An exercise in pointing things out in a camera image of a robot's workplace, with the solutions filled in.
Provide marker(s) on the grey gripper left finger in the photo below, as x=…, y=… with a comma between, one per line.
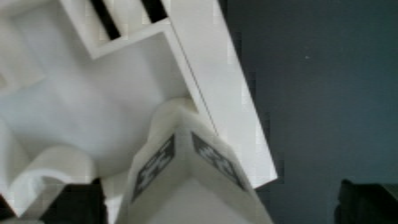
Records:
x=78, y=206

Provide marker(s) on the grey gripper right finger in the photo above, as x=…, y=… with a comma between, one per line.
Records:
x=366, y=203

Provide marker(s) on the white tagged chair leg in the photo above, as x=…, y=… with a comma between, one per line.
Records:
x=187, y=186

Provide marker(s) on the white chair seat part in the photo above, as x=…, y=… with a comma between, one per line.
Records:
x=89, y=73

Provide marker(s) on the white U-shaped fence frame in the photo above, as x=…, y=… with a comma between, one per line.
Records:
x=203, y=35

